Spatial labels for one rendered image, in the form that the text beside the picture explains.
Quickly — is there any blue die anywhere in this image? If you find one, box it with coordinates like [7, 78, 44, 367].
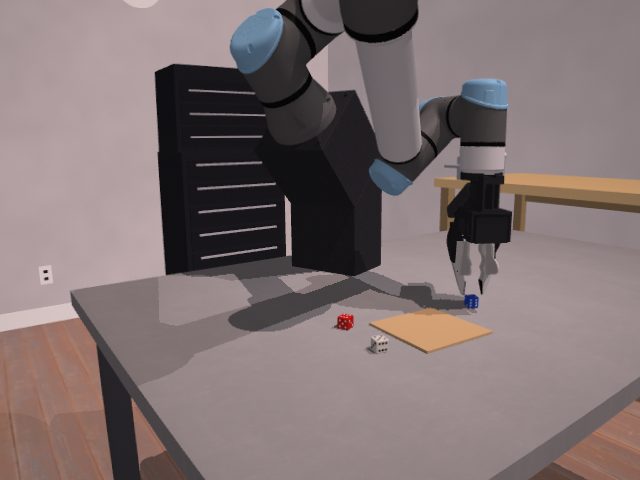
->
[464, 294, 479, 308]

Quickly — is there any white die with black pips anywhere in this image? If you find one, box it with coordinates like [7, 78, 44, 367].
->
[371, 335, 389, 354]

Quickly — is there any orange mat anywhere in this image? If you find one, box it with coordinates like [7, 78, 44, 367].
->
[369, 308, 493, 354]

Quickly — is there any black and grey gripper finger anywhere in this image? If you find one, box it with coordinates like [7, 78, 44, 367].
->
[478, 243, 500, 295]
[447, 222, 472, 295]

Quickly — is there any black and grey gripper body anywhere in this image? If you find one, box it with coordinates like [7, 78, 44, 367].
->
[453, 172, 512, 244]

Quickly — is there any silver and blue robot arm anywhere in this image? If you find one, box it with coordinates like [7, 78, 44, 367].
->
[230, 0, 508, 196]

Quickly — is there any red die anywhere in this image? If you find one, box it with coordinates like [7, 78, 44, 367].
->
[338, 314, 353, 330]

